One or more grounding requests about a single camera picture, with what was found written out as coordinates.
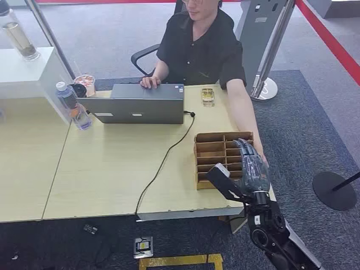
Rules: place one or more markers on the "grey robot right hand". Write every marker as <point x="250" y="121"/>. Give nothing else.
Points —
<point x="254" y="169"/>

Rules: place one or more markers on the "person's left forearm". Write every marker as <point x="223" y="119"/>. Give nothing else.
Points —
<point x="241" y="108"/>

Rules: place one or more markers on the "person's right forearm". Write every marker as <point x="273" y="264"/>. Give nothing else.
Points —
<point x="161" y="70"/>

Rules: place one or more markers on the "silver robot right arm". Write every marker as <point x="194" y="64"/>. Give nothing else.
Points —
<point x="274" y="231"/>

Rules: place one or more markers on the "person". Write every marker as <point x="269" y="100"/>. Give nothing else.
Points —
<point x="202" y="48"/>

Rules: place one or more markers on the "person's right hand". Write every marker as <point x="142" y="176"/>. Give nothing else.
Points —
<point x="150" y="82"/>

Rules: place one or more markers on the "desk leg panel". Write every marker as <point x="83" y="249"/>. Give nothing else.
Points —
<point x="238" y="223"/>

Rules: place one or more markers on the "cardboard divider box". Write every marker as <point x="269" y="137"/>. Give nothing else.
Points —
<point x="210" y="152"/>

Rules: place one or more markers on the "small clear box yellow contents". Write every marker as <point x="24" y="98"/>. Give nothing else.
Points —
<point x="207" y="97"/>

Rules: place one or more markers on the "black round stanchion base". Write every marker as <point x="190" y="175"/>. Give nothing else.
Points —
<point x="331" y="192"/>

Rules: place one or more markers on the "chrome stanchion pole white base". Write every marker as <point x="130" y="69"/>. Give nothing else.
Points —
<point x="269" y="59"/>

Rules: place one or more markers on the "grey kiosk stand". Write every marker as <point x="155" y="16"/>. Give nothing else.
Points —
<point x="253" y="37"/>

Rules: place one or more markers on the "metal floor socket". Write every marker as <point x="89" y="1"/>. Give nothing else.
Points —
<point x="143" y="247"/>

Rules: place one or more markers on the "grey laptop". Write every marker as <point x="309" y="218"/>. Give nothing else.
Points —
<point x="135" y="104"/>

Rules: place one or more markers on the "black office chair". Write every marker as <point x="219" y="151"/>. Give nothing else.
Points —
<point x="143" y="56"/>

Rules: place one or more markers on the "grey platform block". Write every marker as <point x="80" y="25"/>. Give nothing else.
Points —
<point x="337" y="7"/>

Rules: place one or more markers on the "clear drink cup orange print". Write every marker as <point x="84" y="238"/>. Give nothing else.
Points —
<point x="87" y="82"/>

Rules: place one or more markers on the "black round lid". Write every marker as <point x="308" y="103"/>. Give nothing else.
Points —
<point x="79" y="90"/>

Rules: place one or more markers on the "clear plastic water bottle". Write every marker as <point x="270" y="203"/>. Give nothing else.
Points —
<point x="73" y="106"/>

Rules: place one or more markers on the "slanted metal pole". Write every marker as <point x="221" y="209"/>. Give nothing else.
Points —
<point x="50" y="37"/>

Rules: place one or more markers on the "white shelf cabinet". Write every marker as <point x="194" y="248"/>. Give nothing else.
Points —
<point x="25" y="74"/>

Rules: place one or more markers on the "glass bottle with tea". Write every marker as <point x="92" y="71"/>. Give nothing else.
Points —
<point x="20" y="37"/>

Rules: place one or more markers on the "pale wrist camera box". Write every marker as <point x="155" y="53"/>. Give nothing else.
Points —
<point x="222" y="179"/>

